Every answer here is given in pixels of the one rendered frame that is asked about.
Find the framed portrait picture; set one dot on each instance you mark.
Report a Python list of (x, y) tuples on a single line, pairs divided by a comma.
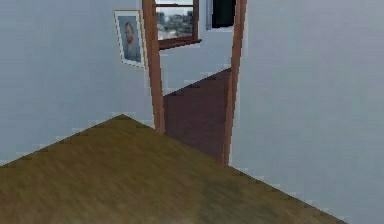
[(130, 38)]

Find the brown framed window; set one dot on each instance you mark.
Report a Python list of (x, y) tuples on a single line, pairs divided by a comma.
[(176, 23)]

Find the dark framed wall picture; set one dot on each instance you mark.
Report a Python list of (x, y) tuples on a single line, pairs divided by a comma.
[(222, 13)]

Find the brown wooden door frame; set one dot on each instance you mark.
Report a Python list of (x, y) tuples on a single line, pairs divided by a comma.
[(154, 66)]

